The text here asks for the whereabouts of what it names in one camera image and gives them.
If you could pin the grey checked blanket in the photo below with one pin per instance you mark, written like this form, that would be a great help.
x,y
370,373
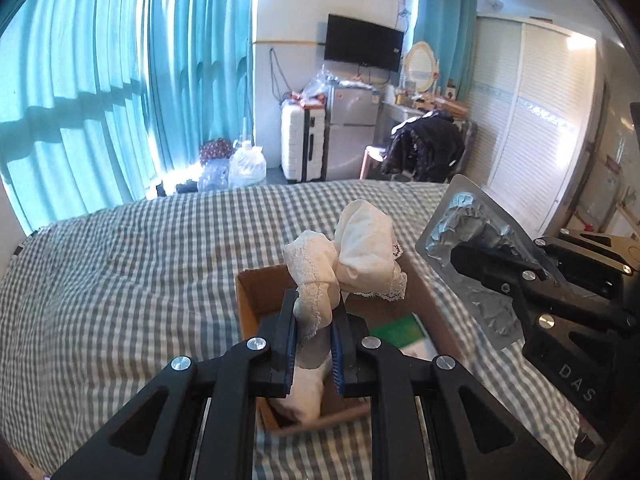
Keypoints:
x,y
125,285

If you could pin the dark jacket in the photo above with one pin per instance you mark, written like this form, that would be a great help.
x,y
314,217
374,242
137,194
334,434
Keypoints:
x,y
425,147

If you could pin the silver blister pack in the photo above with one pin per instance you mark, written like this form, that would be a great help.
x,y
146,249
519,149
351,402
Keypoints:
x,y
465,220

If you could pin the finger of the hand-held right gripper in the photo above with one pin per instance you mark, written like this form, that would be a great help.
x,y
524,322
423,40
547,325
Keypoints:
x,y
492,267
590,252

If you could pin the black wall television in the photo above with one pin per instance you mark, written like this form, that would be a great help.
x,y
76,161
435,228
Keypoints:
x,y
362,42

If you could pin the wide teal curtain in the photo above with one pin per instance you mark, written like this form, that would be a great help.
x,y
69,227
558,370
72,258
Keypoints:
x,y
125,85

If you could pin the white slatted wardrobe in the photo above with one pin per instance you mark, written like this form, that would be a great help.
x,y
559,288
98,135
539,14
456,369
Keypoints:
x,y
535,125

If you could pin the white lace cloth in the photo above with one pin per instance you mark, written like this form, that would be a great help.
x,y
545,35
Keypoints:
x,y
365,245

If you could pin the pink chair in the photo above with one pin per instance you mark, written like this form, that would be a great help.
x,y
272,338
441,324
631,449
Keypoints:
x,y
371,160

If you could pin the pack of water bottles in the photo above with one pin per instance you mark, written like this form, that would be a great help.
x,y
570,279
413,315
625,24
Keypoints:
x,y
215,176

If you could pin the dressing table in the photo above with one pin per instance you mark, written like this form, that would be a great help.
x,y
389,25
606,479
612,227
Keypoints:
x,y
400,110

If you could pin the floral bag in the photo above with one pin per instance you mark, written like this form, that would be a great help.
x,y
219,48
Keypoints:
x,y
216,151

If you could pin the silver small fridge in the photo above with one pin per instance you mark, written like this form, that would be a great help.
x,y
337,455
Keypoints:
x,y
350,130

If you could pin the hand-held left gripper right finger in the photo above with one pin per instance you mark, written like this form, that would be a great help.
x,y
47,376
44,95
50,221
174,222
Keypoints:
x,y
338,355

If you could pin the oval white mirror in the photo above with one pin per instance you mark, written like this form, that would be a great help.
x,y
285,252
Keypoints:
x,y
420,67

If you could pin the clear plastic bags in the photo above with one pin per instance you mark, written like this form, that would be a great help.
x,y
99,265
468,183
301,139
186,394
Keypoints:
x,y
247,167
320,85

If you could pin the brown cardboard box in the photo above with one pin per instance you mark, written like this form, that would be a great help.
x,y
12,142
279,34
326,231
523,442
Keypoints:
x,y
255,300

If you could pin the green and white packet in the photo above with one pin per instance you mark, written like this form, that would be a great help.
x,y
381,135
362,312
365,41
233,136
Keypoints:
x,y
405,335

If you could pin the narrow teal curtain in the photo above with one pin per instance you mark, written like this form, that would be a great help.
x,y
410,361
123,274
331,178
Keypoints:
x,y
445,30

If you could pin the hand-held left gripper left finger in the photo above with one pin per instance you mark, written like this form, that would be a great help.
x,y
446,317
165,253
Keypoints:
x,y
287,345

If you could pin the white suitcase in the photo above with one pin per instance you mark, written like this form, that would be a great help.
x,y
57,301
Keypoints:
x,y
300,142

